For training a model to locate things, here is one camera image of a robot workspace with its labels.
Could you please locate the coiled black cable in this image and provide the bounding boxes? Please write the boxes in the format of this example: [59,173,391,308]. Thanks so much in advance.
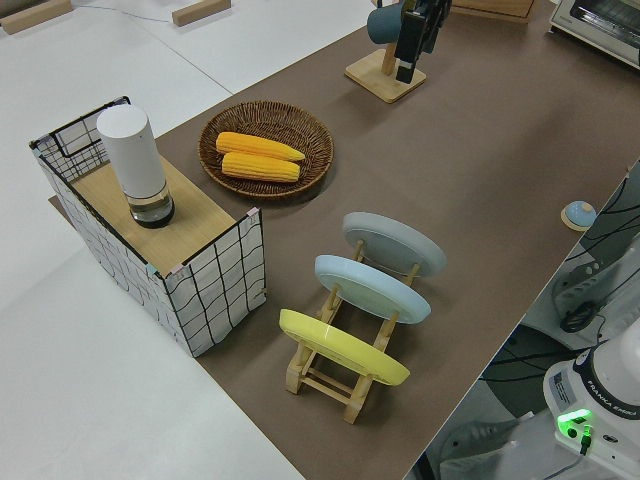
[559,301,597,335]

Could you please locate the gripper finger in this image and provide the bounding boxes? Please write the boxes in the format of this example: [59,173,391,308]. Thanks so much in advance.
[393,10,427,84]
[422,16,444,55]

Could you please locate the yellow round plate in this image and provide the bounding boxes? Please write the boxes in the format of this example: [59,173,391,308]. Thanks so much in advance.
[278,308,412,388]

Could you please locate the black plug at arm base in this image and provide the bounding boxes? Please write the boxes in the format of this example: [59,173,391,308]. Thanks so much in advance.
[576,423,596,457]

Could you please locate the brown wicker basket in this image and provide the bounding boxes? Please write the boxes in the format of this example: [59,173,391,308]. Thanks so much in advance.
[198,100,336,202]

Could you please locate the dark blue mug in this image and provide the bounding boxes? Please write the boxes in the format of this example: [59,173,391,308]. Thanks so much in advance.
[366,1,407,46]

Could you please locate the light wooden board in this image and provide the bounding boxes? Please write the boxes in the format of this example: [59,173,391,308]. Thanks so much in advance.
[71,160,237,267]

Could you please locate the wooden mug tree stand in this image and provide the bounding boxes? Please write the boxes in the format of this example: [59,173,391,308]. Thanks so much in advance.
[344,0,428,105]

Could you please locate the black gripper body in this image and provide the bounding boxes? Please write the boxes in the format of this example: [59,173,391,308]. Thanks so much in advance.
[402,0,454,22]

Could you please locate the wooden box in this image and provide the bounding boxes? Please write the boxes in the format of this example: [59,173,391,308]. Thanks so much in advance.
[449,0,536,25]

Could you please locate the long yellow corn cob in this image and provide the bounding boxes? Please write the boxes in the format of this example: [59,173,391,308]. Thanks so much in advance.
[215,130,307,163]

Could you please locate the thin blue cable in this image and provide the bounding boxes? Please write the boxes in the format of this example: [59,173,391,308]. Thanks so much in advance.
[73,3,174,25]

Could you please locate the white toaster oven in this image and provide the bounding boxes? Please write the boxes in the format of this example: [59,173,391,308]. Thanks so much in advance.
[546,0,640,72]

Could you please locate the light blue round plate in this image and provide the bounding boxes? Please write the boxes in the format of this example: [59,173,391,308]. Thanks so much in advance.
[313,254,433,326]

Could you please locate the gray round plate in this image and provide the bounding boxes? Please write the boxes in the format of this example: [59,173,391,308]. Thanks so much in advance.
[342,211,448,279]

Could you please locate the low wooden plate rack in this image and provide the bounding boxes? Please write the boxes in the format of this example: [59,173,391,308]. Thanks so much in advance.
[284,239,423,426]

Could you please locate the white power strip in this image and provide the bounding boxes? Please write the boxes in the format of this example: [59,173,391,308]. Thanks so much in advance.
[551,258,629,315]

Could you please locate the long wooden block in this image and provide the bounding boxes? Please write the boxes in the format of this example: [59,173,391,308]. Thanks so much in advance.
[0,0,74,36]

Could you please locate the short yellow corn cob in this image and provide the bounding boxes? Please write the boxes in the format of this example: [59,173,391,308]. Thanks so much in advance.
[220,151,302,184]

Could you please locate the wire basket with fabric liner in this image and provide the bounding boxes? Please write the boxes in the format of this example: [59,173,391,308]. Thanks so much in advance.
[28,95,267,359]

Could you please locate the white cylindrical dispenser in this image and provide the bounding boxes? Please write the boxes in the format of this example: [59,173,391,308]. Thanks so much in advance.
[95,104,177,230]

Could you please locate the short wooden block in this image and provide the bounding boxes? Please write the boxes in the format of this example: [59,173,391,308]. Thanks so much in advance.
[171,0,233,27]

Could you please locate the blue service bell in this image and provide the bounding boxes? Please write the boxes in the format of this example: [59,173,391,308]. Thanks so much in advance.
[560,199,597,232]

